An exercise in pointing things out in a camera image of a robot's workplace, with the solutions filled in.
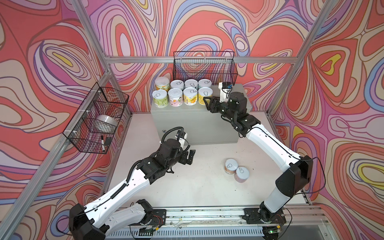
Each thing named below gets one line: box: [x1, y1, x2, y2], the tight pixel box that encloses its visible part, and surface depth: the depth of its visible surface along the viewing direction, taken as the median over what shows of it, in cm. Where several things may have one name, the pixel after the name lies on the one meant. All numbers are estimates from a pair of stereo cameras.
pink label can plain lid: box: [168, 88, 184, 107], surface depth 75 cm
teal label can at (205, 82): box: [198, 78, 212, 88], surface depth 80 cm
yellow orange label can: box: [154, 76, 171, 92], surface depth 77 cm
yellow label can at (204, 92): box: [198, 87, 213, 106], surface depth 75 cm
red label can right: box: [234, 166, 250, 184], surface depth 85 cm
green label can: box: [152, 89, 169, 108], surface depth 75 cm
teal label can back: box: [184, 79, 199, 89], surface depth 80 cm
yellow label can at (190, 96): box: [183, 87, 198, 106], surface depth 76 cm
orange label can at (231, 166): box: [224, 158, 239, 175], surface depth 88 cm
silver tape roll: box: [96, 114, 119, 128], surface depth 75 cm
